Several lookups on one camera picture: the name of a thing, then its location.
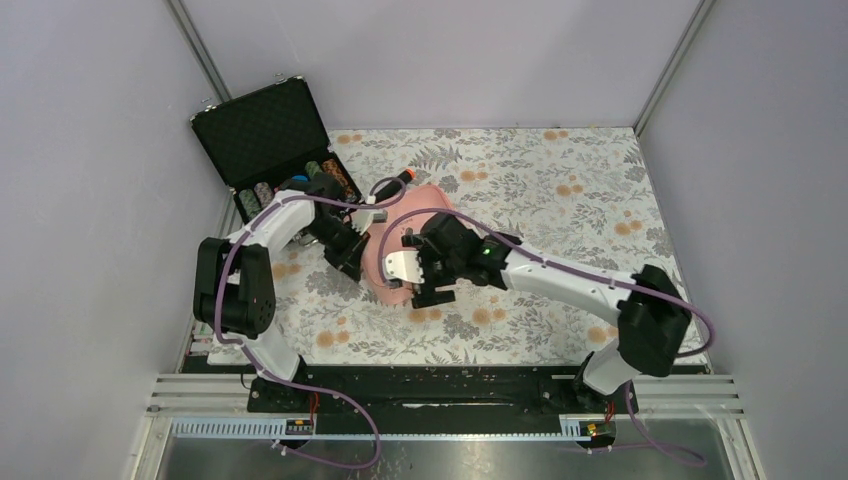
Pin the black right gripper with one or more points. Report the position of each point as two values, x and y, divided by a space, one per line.
425 294

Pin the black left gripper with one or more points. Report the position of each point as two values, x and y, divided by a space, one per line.
349 259

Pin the pink medicine kit bag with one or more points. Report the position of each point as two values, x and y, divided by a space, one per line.
416 198

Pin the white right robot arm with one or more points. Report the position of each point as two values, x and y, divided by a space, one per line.
645 307

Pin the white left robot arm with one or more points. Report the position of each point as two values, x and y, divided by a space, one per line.
234 288

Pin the black orange-tipped thermometer pen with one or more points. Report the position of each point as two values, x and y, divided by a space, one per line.
388 187

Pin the black poker chip case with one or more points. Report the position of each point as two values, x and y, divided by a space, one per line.
268 136

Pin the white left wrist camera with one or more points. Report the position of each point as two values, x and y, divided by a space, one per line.
362 219

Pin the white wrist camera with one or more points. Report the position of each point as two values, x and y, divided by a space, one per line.
362 219
403 266

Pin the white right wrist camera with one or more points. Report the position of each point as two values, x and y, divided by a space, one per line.
403 266

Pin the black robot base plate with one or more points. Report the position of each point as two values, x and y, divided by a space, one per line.
438 400

